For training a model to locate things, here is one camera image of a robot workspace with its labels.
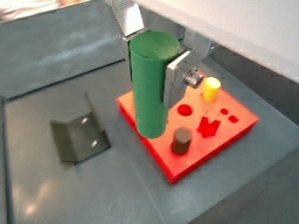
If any black angle bracket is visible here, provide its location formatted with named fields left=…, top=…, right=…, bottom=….
left=51, top=94, right=111, bottom=164

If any red peg board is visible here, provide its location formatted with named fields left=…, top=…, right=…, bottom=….
left=117, top=76, right=261, bottom=185

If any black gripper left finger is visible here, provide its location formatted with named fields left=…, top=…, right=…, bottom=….
left=105, top=0, right=153, bottom=60

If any green cylinder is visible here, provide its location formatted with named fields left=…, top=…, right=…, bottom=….
left=130, top=31, right=181, bottom=138

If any yellow peg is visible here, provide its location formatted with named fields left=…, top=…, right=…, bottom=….
left=202, top=77, right=221, bottom=102

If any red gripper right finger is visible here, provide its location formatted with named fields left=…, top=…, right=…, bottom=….
left=163, top=29, right=216, bottom=109

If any dark hexagonal peg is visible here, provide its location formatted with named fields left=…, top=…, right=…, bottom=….
left=173, top=128, right=193, bottom=155

